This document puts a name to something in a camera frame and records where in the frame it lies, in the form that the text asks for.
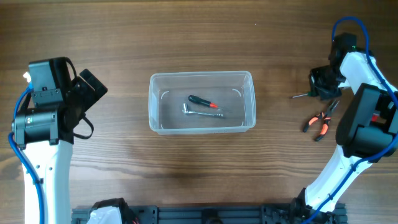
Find green handled screwdriver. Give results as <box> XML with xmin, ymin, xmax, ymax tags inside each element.
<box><xmin>291</xmin><ymin>92</ymin><xmax>311</xmax><ymax>99</ymax></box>

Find orange black needle-nose pliers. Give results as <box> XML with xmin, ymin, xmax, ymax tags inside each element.
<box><xmin>303</xmin><ymin>98</ymin><xmax>340</xmax><ymax>142</ymax></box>

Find clear plastic container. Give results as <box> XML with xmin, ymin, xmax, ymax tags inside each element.
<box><xmin>148</xmin><ymin>71</ymin><xmax>256</xmax><ymax>135</ymax></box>

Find silver L-shaped socket wrench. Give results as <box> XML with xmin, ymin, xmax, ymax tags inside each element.
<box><xmin>182</xmin><ymin>103</ymin><xmax>224</xmax><ymax>118</ymax></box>

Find black red screwdriver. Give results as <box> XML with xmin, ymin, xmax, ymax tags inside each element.
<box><xmin>188</xmin><ymin>95</ymin><xmax>230</xmax><ymax>112</ymax></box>

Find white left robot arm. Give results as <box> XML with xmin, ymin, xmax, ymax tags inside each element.
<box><xmin>8</xmin><ymin>57</ymin><xmax>108</xmax><ymax>223</ymax></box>

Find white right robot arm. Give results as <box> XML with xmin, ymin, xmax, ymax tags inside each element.
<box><xmin>295</xmin><ymin>33</ymin><xmax>397</xmax><ymax>218</ymax></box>

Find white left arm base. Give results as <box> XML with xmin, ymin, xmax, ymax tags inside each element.
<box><xmin>87</xmin><ymin>198</ymin><xmax>139</xmax><ymax>224</ymax></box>

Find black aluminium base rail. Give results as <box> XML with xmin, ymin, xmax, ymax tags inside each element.
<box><xmin>71</xmin><ymin>203</ymin><xmax>348</xmax><ymax>224</ymax></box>

